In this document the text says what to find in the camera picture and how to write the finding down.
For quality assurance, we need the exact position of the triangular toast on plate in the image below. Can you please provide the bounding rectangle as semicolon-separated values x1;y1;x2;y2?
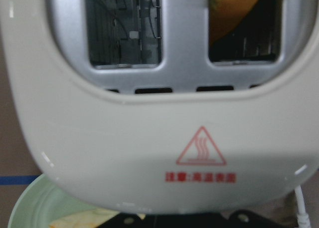
49;207;147;228

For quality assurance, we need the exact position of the light green round plate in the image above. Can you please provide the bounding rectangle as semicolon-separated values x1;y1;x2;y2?
7;175;97;228

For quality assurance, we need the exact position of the toast slice in toaster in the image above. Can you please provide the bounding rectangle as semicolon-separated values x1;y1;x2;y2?
208;0;258;45

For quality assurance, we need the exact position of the white two-slot toaster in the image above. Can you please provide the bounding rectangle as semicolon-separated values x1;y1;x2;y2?
0;0;319;214

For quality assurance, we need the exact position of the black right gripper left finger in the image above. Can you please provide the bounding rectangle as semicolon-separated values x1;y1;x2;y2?
96;210;150;228

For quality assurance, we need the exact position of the white power cable with plug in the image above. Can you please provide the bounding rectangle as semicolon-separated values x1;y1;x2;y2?
294;185;312;228

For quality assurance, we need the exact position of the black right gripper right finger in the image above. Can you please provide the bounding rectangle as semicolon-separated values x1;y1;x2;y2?
219;209;300;228

